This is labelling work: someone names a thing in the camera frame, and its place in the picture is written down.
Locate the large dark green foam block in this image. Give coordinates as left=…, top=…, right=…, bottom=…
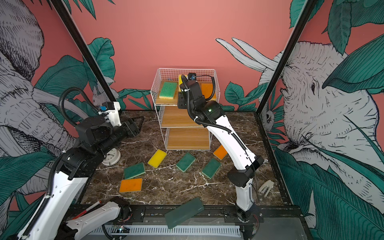
left=165, top=197, right=205, bottom=230

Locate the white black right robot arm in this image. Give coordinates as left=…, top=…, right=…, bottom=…
left=178, top=73, right=264, bottom=223

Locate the dark green sponge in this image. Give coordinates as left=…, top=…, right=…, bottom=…
left=176, top=153, right=196, bottom=173
left=202, top=159, right=222, bottom=179
left=124, top=163, right=146, bottom=180

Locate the white stapler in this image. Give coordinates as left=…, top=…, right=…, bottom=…
left=258, top=180, right=275, bottom=198

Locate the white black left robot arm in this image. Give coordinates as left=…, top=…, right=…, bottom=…
left=8, top=102, right=140, bottom=240

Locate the white wire three-tier shelf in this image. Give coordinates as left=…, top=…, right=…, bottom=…
left=151, top=68, right=221, bottom=151

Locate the red white marker pen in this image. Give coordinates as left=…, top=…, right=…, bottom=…
left=73, top=201, right=102, bottom=220

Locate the white ribbed front rail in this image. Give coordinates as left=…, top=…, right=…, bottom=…
left=105, top=225, right=242, bottom=237

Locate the orange sponge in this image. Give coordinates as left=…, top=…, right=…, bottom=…
left=119, top=178, right=143, bottom=193
left=201, top=83, right=215, bottom=99
left=214, top=145, right=228, bottom=160

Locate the bright green sponge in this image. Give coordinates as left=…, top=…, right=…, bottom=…
left=159, top=82, right=178, bottom=100

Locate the white alarm clock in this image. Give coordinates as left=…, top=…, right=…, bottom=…
left=102, top=148, right=121, bottom=166

